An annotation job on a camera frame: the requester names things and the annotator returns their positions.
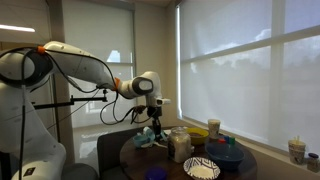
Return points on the narrow white roller blind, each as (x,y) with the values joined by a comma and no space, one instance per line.
(100,23)

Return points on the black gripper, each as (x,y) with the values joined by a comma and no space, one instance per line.
(155,111)

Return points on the small jar with blue lid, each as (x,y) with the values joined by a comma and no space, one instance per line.
(313,163)

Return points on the glass jar of rice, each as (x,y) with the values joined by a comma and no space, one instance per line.
(180,146)

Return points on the small green block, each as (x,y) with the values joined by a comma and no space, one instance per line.
(232,141)

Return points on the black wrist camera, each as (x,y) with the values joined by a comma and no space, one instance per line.
(140,109)

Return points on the yellow bowl of coloured beads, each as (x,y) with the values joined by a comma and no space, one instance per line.
(200,140)

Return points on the small teal measuring cup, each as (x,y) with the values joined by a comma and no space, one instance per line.
(163,136)

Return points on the small red block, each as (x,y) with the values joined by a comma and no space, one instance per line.
(221,141)

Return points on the patterned cup with straws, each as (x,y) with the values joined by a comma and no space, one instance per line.
(296,153)

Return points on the grey round stool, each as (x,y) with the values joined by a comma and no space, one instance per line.
(80,171)

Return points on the medium teal measuring cup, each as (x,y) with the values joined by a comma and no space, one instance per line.
(151,137)

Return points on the small blue block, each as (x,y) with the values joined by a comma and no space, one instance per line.
(226,138)

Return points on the wide white roller blind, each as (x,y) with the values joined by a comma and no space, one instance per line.
(233,83)

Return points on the dark upholstered armchair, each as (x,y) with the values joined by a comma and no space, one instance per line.
(108,153)

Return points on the patterned paper cup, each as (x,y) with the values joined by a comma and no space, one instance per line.
(214,128)

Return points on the bright ceiling light strip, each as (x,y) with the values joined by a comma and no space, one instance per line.
(16,28)

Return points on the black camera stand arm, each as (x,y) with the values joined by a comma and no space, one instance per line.
(66,103)

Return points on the dark blue jar lid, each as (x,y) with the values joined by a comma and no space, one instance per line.
(156,174)

